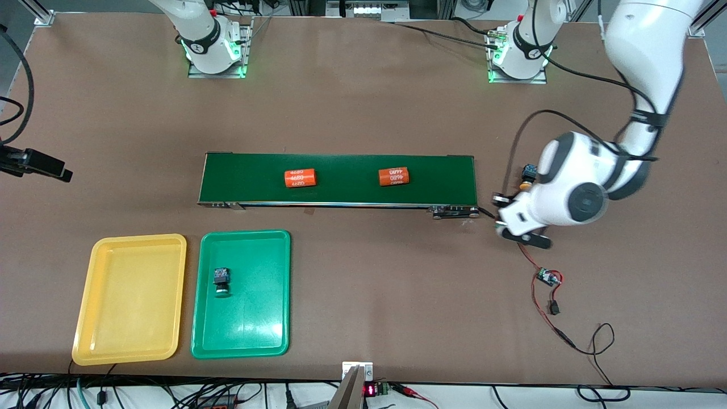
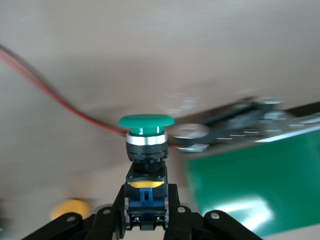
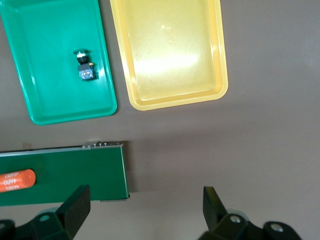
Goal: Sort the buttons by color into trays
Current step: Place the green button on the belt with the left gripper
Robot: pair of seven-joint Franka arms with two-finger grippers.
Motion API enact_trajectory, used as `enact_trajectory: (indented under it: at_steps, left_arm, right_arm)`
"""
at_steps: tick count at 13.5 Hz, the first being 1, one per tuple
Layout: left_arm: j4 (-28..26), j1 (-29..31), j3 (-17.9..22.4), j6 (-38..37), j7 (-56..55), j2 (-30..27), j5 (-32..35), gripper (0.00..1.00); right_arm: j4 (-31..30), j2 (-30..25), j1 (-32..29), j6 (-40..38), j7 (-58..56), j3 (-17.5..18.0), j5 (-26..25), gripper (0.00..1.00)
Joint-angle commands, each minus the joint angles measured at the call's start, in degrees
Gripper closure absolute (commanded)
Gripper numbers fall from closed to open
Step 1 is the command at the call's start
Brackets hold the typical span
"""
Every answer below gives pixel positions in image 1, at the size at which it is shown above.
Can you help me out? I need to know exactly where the orange cylinder with white print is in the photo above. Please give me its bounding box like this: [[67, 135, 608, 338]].
[[284, 168, 316, 188], [378, 166, 410, 186]]

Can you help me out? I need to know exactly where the yellow plastic tray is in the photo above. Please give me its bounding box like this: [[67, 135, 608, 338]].
[[72, 233, 188, 366]]

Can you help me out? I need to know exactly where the green conveyor belt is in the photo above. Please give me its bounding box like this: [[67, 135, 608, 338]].
[[197, 152, 481, 219]]

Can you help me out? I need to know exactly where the red clip lead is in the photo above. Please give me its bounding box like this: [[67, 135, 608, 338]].
[[392, 383, 439, 409]]

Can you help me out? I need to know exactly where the silver mounting plate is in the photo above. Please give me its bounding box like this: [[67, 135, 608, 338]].
[[342, 361, 374, 382]]

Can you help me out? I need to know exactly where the metal box with lights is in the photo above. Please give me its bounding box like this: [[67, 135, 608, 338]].
[[327, 0, 410, 22]]

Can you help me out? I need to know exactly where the green plastic tray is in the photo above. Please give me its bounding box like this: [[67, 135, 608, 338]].
[[190, 229, 291, 360]]

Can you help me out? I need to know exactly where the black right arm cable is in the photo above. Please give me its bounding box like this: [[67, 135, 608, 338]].
[[0, 24, 35, 145]]

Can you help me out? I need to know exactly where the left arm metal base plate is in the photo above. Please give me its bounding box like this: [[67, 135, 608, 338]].
[[487, 28, 549, 85]]

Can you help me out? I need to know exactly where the aluminium frame profile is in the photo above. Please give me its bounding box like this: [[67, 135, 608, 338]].
[[686, 3, 712, 38], [20, 0, 56, 27]]

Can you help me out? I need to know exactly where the thin black cable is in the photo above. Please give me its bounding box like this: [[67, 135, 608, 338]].
[[568, 323, 631, 402]]

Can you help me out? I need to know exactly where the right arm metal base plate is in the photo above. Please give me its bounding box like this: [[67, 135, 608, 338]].
[[187, 17, 253, 79]]

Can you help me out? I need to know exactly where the black base cable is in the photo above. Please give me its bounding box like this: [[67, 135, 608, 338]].
[[392, 16, 500, 49]]

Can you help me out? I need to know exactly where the grey camera pole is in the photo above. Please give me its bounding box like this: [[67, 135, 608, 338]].
[[328, 365, 365, 409]]

